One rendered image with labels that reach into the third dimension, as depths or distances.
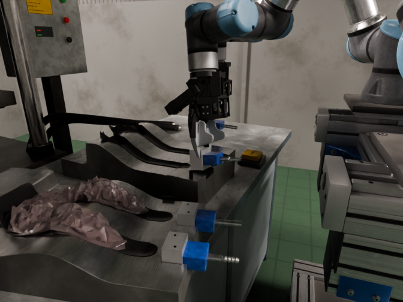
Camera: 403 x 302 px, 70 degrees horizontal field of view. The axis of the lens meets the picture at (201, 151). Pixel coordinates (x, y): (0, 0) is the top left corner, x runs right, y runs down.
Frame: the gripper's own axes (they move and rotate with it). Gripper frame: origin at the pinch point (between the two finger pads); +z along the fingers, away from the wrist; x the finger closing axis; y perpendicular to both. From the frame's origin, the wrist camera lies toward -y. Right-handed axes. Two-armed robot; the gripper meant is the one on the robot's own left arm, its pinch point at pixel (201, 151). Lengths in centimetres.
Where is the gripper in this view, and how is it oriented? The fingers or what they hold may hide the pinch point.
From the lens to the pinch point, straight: 75.9
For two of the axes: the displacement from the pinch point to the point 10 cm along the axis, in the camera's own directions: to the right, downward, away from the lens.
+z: 0.6, 9.8, 1.7
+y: 8.9, 0.2, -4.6
